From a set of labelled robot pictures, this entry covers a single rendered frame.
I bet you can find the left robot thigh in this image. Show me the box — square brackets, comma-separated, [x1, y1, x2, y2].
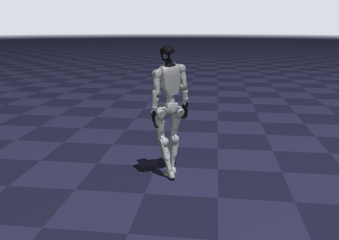
[155, 106, 169, 147]

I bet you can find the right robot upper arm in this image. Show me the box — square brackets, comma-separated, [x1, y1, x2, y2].
[178, 64, 187, 90]

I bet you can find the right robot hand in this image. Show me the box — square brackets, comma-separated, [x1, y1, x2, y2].
[181, 102, 188, 119]

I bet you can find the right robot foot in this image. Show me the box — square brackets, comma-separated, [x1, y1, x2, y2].
[165, 166, 176, 173]

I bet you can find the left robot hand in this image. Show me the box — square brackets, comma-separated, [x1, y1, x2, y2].
[151, 111, 159, 128]

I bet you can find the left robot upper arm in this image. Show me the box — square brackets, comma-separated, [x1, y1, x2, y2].
[152, 68, 162, 96]

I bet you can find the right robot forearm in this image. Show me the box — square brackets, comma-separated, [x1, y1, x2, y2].
[181, 87, 189, 105]

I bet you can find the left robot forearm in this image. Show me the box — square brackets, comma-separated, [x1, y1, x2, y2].
[151, 90, 159, 114]

